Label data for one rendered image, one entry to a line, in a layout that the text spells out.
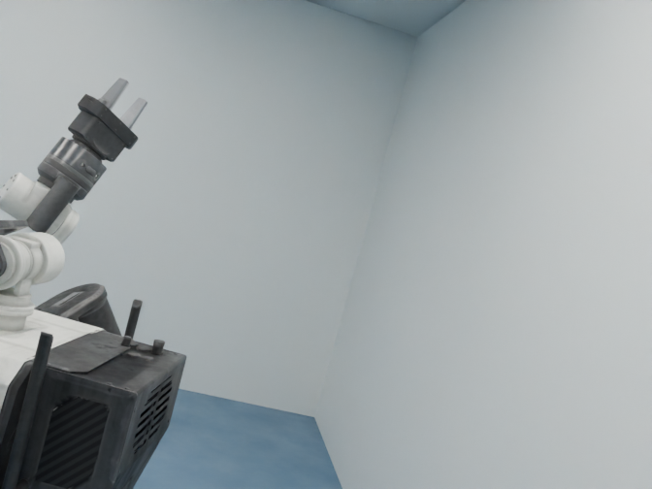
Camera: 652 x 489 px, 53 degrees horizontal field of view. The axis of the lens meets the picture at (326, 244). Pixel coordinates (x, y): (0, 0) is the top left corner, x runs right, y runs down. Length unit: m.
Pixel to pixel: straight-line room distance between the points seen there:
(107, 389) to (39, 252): 0.21
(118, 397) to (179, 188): 4.01
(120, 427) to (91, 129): 0.57
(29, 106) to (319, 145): 1.98
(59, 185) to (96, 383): 0.46
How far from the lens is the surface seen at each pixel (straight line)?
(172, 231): 4.72
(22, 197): 1.14
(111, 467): 0.76
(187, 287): 4.76
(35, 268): 0.86
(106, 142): 1.18
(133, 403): 0.73
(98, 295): 1.04
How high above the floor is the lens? 1.50
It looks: 3 degrees down
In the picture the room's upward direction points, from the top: 15 degrees clockwise
